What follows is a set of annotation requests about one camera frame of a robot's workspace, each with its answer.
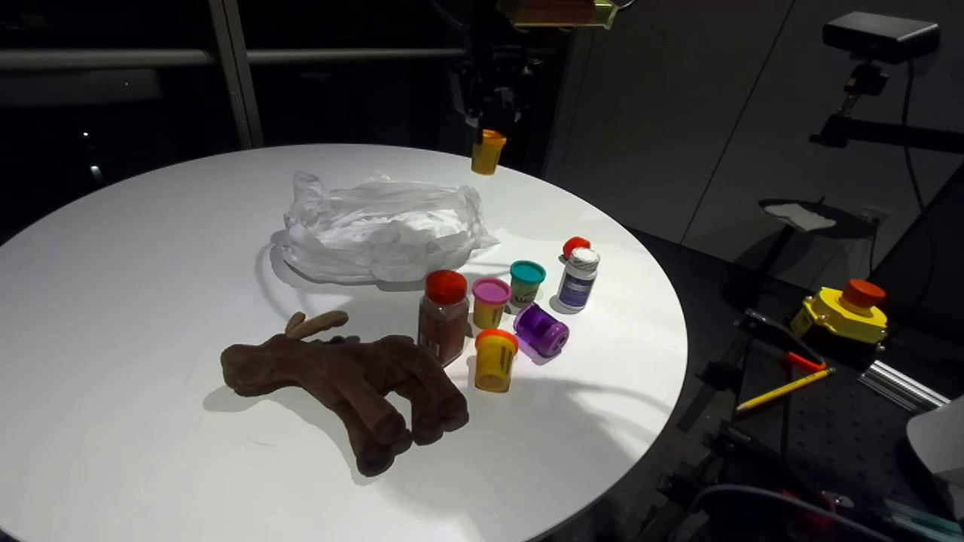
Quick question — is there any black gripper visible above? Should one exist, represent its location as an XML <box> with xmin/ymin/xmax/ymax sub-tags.
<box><xmin>462</xmin><ymin>61</ymin><xmax>523</xmax><ymax>128</ymax></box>

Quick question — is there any small red lid tub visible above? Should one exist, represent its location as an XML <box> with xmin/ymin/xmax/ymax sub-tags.
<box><xmin>559</xmin><ymin>235</ymin><xmax>589</xmax><ymax>263</ymax></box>

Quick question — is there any yellow tub teal lid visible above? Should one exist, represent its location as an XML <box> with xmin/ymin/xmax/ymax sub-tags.
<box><xmin>508</xmin><ymin>258</ymin><xmax>544</xmax><ymax>307</ymax></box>

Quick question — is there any white plastic bag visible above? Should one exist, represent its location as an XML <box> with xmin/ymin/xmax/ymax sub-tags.
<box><xmin>270</xmin><ymin>174</ymin><xmax>495</xmax><ymax>286</ymax></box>

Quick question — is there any white bottle blue label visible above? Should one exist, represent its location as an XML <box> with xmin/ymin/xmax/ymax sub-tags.
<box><xmin>558</xmin><ymin>247</ymin><xmax>598</xmax><ymax>311</ymax></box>

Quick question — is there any yellow tub magenta lid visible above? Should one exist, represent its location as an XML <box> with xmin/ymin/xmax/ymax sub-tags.
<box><xmin>473</xmin><ymin>278</ymin><xmax>508</xmax><ymax>328</ymax></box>

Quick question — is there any brown jar red lid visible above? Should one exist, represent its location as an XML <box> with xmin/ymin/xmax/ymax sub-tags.
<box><xmin>419</xmin><ymin>269</ymin><xmax>470</xmax><ymax>366</ymax></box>

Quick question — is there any purple plastic container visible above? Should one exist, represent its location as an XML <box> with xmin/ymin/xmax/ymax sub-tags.
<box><xmin>515</xmin><ymin>303</ymin><xmax>570</xmax><ymax>359</ymax></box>

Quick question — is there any yellow tub orange lid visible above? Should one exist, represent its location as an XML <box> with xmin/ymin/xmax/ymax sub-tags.
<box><xmin>477</xmin><ymin>328</ymin><xmax>519</xmax><ymax>393</ymax></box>

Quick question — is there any metal window railing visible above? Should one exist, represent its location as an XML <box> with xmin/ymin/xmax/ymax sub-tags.
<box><xmin>0</xmin><ymin>0</ymin><xmax>467</xmax><ymax>148</ymax></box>

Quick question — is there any white round table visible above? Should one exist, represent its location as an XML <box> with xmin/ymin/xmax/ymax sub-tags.
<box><xmin>0</xmin><ymin>144</ymin><xmax>687</xmax><ymax>542</ymax></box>

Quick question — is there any brown plush moose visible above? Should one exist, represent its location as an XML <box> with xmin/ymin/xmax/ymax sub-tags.
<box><xmin>221</xmin><ymin>311</ymin><xmax>470</xmax><ymax>476</ymax></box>

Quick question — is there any yellow emergency stop button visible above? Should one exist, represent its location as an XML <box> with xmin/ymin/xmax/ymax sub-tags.
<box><xmin>789</xmin><ymin>281</ymin><xmax>889</xmax><ymax>346</ymax></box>

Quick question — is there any yellow pencil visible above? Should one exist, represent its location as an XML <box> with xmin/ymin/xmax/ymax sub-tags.
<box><xmin>735</xmin><ymin>369</ymin><xmax>835</xmax><ymax>414</ymax></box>

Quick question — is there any black camera on stand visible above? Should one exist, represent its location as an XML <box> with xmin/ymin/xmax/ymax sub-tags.
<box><xmin>814</xmin><ymin>12</ymin><xmax>964</xmax><ymax>155</ymax></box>

